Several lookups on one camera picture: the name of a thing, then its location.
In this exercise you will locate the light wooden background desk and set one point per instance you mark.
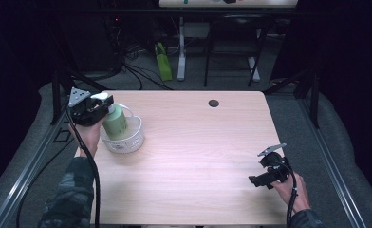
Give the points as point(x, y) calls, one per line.
point(228, 3)

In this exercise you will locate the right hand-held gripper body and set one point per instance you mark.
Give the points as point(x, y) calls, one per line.
point(274, 167)

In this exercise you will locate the person's right hand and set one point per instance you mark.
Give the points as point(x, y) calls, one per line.
point(293, 194)

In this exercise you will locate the grey metal floor rail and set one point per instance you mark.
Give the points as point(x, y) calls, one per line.
point(29, 171)
point(332, 171)

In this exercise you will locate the white desk leg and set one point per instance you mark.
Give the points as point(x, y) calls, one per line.
point(181, 57)
point(254, 69)

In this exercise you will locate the person's left hand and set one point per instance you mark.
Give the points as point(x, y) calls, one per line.
point(89, 136)

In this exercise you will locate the green spray bottle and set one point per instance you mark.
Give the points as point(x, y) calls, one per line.
point(163, 63)

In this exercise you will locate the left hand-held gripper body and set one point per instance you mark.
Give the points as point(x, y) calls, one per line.
point(86, 110)

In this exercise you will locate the black round table grommet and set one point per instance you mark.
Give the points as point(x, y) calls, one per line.
point(213, 103)

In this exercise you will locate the green pump bottle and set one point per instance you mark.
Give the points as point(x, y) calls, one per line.
point(115, 122)

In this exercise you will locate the black metal frame post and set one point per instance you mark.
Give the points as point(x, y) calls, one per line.
point(315, 101)
point(56, 95)

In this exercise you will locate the white plastic basket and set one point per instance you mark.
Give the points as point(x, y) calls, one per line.
point(130, 141)

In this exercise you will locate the black chair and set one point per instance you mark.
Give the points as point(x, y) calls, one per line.
point(234, 38)

